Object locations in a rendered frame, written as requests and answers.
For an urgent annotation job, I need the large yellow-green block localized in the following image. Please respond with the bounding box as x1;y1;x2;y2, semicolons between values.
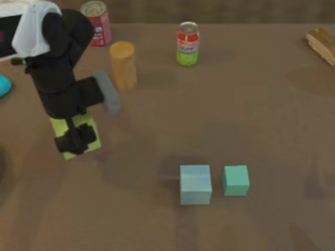
49;111;102;161

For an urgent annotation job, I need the orange cylinder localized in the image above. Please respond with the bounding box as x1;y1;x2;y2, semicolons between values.
109;41;138;91

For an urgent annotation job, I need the light blue cube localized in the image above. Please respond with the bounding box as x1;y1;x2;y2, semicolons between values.
179;164;213;206

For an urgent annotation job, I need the teal green cube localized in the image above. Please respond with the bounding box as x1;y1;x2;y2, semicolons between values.
222;165;250;197

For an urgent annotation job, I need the bright blue object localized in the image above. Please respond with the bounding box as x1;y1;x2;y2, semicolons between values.
0;73;13;99

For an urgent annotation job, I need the pink soda can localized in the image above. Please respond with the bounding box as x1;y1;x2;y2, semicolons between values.
80;0;113;48

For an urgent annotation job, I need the red and green soda can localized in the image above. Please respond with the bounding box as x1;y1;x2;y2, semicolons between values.
175;21;199;66

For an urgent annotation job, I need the wooden piece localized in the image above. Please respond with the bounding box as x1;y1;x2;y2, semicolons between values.
304;27;335;69

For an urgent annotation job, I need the black screen with white frame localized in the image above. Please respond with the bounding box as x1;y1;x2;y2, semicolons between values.
0;10;27;63

